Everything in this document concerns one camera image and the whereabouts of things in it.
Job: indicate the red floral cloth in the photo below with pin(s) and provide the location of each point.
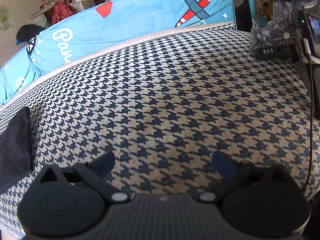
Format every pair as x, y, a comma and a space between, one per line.
62, 11

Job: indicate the dark blue pillow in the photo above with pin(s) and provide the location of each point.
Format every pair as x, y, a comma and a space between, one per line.
30, 33

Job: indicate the blue printed sofa cover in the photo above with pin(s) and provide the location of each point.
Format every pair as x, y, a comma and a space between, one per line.
140, 20

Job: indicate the dark cloth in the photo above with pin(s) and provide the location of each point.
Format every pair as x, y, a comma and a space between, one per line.
15, 150

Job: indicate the black smartphone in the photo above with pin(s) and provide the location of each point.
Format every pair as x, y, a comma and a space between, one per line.
242, 12

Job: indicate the houndstooth sofa seat cushion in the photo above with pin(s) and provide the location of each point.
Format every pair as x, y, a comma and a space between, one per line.
162, 92

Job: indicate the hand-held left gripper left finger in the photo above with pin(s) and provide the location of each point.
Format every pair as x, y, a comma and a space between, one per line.
104, 160

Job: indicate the brown patterned scarf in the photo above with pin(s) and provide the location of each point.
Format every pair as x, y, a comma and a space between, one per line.
263, 5

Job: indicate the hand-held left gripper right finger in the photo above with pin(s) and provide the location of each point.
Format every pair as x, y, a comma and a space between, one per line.
222, 165

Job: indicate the grey printed fleece garment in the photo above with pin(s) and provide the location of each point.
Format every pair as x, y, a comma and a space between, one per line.
282, 17

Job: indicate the lavender pot wall decal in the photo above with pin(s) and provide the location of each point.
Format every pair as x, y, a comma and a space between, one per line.
4, 17

